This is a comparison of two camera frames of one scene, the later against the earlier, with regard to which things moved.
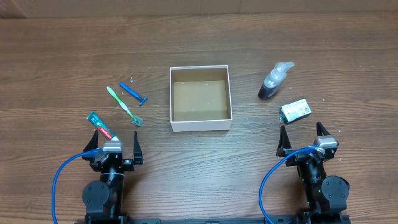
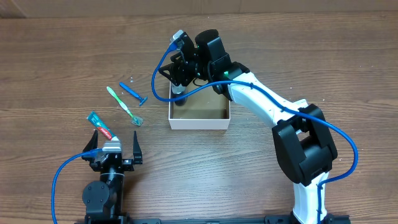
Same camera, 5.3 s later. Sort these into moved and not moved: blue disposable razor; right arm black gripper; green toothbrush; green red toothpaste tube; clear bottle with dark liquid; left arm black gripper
Moved: right arm black gripper; clear bottle with dark liquid
Not moved: green red toothpaste tube; blue disposable razor; green toothbrush; left arm black gripper
